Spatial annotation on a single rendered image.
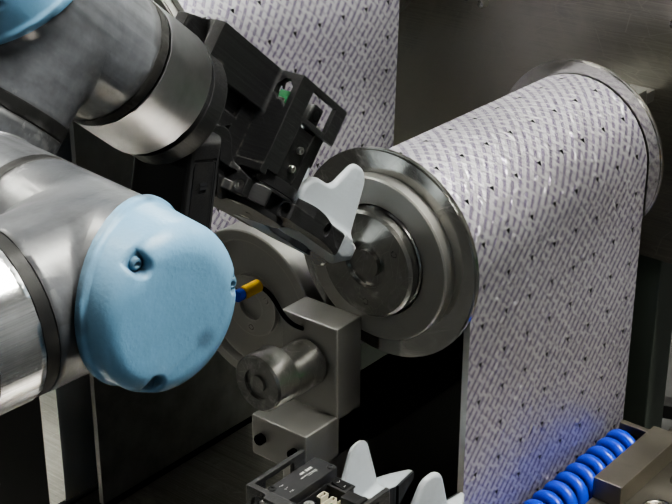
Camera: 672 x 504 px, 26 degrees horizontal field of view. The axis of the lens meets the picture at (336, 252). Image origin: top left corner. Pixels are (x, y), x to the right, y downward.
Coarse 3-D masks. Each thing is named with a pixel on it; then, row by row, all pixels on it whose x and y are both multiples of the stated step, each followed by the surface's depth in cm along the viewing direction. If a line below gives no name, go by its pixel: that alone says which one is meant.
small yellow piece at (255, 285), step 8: (256, 280) 97; (240, 288) 96; (248, 288) 96; (256, 288) 96; (264, 288) 97; (240, 296) 95; (248, 296) 96; (272, 296) 98; (280, 312) 98; (288, 320) 98; (296, 328) 99
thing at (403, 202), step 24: (384, 192) 94; (408, 192) 93; (408, 216) 93; (432, 216) 93; (432, 240) 93; (432, 264) 93; (432, 288) 94; (360, 312) 99; (408, 312) 96; (432, 312) 95; (384, 336) 98; (408, 336) 97
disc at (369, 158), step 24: (336, 168) 97; (384, 168) 95; (408, 168) 93; (432, 192) 93; (456, 216) 92; (456, 240) 93; (312, 264) 102; (456, 264) 93; (456, 288) 94; (456, 312) 95; (432, 336) 97; (456, 336) 96
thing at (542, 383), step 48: (624, 240) 111; (576, 288) 107; (624, 288) 113; (480, 336) 97; (528, 336) 103; (576, 336) 109; (624, 336) 116; (480, 384) 99; (528, 384) 105; (576, 384) 111; (624, 384) 118; (480, 432) 101; (528, 432) 107; (576, 432) 114; (480, 480) 103; (528, 480) 109
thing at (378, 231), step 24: (360, 216) 95; (384, 216) 94; (360, 240) 95; (384, 240) 94; (408, 240) 94; (336, 264) 97; (360, 264) 96; (384, 264) 95; (408, 264) 93; (336, 288) 98; (360, 288) 97; (384, 288) 95; (408, 288) 94; (384, 312) 96
